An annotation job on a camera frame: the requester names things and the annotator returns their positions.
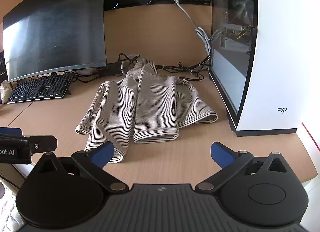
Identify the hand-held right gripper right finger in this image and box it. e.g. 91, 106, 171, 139
195, 141, 294, 194

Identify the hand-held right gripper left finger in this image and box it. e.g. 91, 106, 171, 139
30, 141, 127, 194

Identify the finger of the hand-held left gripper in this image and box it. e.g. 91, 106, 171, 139
24, 135, 58, 153
0, 127, 23, 137

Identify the striped beige garment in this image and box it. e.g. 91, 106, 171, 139
75, 57, 219, 164

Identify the white shoe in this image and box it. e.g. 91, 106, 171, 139
0, 80, 13, 104

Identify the black keyboard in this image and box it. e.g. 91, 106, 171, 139
7, 73, 76, 104

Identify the white quilted fabric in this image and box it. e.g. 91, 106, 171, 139
0, 181, 23, 232

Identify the white box with red edge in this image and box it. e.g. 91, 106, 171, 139
301, 122, 320, 153

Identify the curved black monitor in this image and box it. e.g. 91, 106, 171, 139
2, 0, 108, 83

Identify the white computer case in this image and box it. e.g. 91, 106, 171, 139
208, 0, 320, 137

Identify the white looped cable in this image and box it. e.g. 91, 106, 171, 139
121, 54, 140, 75

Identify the black cable bundle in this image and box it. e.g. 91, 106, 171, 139
72, 53, 211, 82

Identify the white plug with cable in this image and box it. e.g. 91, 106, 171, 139
171, 0, 212, 55

